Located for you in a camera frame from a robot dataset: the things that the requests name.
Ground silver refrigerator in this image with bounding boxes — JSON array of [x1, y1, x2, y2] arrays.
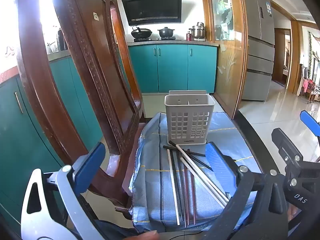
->
[[241, 0, 275, 102]]

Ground wooden framed glass door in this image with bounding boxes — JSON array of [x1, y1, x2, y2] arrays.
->
[[203, 0, 248, 121]]

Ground grey plastic utensil holder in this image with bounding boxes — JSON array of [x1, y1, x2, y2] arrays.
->
[[164, 90, 215, 145]]

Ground light wooden chopstick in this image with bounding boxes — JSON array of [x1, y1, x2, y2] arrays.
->
[[169, 140, 230, 203], [179, 150, 227, 208]]

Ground dark thermos jug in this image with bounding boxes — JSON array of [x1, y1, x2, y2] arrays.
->
[[57, 28, 68, 51]]

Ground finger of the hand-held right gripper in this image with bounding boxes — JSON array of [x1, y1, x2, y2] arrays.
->
[[299, 110, 320, 145], [271, 127, 305, 167]]

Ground person's left hand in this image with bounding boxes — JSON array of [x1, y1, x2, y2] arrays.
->
[[136, 230, 160, 240]]

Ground blue checked cloth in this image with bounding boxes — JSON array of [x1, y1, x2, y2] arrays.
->
[[129, 111, 263, 233]]

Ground black cooking pot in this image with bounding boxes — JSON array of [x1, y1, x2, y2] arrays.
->
[[157, 27, 177, 39]]

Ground large steel pot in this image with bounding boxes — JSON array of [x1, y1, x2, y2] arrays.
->
[[189, 26, 206, 39]]

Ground black range hood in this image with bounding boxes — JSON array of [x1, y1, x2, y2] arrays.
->
[[120, 0, 182, 26]]

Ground black wok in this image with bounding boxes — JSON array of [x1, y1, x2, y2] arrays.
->
[[131, 27, 153, 39]]

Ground teal side cabinet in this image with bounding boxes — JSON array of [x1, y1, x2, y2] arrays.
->
[[0, 54, 107, 220]]

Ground dark blue clothing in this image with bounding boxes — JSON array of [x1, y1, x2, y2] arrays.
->
[[96, 219, 140, 240]]

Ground black gas stove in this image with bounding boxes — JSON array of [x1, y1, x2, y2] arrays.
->
[[133, 37, 176, 43]]

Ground chairs with pink cloth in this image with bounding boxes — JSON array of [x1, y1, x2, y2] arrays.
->
[[301, 77, 320, 103]]

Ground wooden door frame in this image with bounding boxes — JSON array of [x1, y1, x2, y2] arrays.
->
[[270, 2, 303, 94]]

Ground white chopstick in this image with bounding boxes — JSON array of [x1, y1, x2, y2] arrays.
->
[[167, 149, 181, 226]]

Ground teal base cabinet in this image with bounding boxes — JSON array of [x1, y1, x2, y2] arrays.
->
[[128, 44, 218, 94]]

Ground carved wooden chair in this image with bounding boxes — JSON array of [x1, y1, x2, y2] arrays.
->
[[16, 0, 147, 214]]

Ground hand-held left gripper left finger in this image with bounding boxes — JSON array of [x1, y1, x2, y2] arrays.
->
[[21, 142, 110, 240]]

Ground green plant garland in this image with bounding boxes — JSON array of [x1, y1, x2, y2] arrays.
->
[[308, 31, 315, 78]]

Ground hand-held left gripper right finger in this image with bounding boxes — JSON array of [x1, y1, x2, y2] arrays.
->
[[202, 142, 290, 240]]

